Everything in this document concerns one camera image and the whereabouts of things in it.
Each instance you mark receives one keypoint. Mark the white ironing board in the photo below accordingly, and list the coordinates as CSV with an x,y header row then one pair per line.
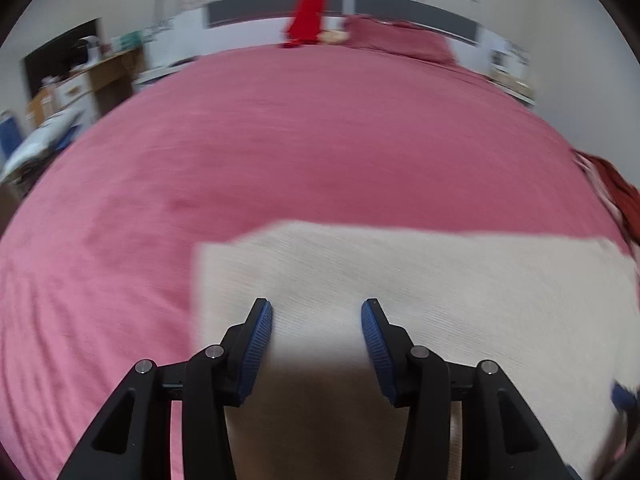
x,y
42,140

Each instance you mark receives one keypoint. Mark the black screen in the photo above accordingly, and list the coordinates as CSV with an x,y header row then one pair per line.
x,y
50,60

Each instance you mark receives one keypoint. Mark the pink pillow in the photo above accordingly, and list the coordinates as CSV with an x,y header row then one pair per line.
x,y
405,40

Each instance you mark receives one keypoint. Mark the blue chair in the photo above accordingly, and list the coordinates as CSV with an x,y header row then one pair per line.
x,y
9,132

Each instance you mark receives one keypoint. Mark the small cream plush toy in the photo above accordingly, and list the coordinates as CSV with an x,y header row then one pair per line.
x,y
334,37

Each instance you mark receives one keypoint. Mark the cream knit sweater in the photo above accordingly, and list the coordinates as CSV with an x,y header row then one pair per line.
x,y
400,270

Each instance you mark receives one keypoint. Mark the white bedside shelf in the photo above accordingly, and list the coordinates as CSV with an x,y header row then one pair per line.
x,y
512,85

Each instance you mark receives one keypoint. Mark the rust red garment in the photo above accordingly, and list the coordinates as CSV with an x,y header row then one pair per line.
x,y
620,190

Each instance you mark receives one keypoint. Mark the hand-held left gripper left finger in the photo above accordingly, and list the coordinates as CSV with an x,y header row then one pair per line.
x,y
255,355

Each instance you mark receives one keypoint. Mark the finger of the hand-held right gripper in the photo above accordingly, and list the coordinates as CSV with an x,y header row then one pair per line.
x,y
624,396

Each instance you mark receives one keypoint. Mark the wooden desk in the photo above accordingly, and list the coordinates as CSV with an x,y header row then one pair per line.
x,y
110,75

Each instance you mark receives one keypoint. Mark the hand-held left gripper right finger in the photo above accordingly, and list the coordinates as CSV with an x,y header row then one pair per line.
x,y
377,355

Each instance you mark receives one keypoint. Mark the grey bed headboard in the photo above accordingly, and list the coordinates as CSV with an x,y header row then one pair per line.
x,y
240,10

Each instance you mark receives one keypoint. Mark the bright red hanging cloth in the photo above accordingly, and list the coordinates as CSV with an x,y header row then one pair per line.
x,y
307,15

